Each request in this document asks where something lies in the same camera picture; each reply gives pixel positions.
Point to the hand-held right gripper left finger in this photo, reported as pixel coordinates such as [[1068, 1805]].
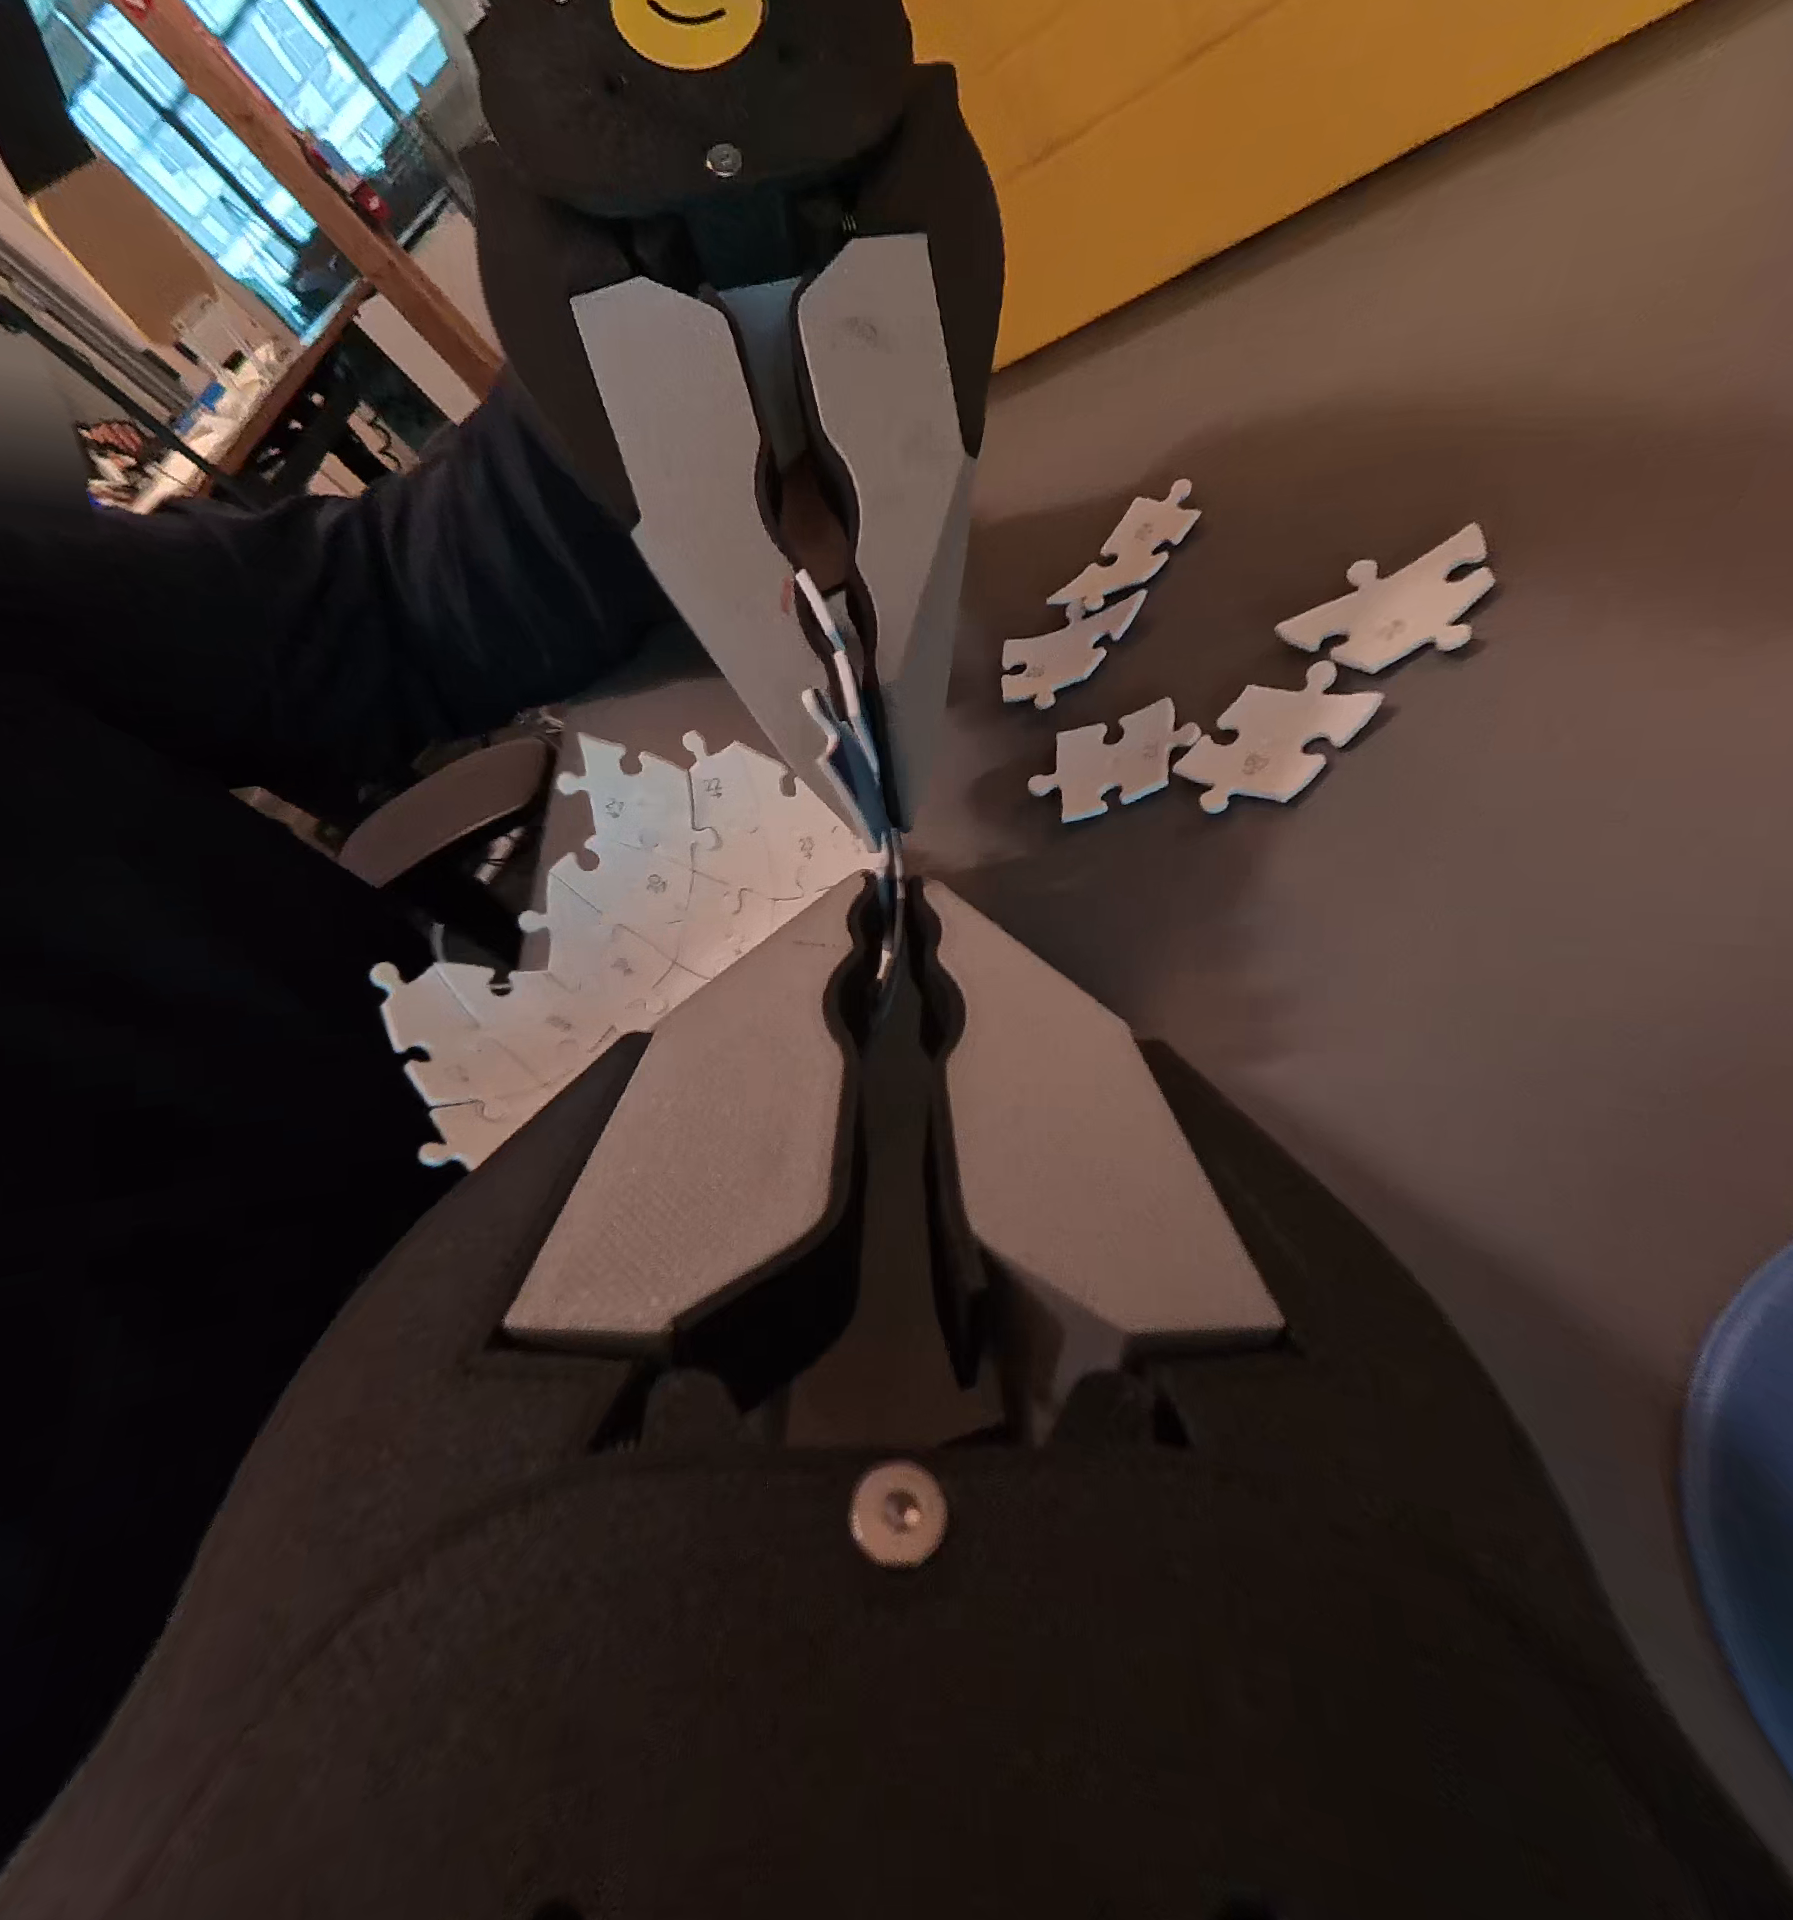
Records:
[[685, 1186]]

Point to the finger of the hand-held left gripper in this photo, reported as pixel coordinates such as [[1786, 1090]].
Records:
[[677, 434], [905, 449]]

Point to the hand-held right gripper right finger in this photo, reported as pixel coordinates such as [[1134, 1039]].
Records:
[[1106, 1186]]

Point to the joined puzzle pieces strip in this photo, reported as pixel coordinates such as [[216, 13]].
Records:
[[844, 719]]

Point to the partly built white puzzle ball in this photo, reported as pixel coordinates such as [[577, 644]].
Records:
[[641, 900]]

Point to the person's left forearm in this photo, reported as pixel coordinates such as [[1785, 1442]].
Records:
[[431, 602]]

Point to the white puzzle piece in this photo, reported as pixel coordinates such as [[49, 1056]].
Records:
[[1114, 757], [1272, 746], [1137, 543], [1062, 655], [1390, 604]]

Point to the blue plastic ball stand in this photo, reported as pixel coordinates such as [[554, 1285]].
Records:
[[1780, 1501]]

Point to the wooden work table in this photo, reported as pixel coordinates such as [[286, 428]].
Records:
[[280, 393]]

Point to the yellow plastic bin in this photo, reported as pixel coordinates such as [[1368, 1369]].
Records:
[[1211, 136]]

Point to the wooden post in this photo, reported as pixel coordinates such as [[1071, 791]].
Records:
[[312, 164]]

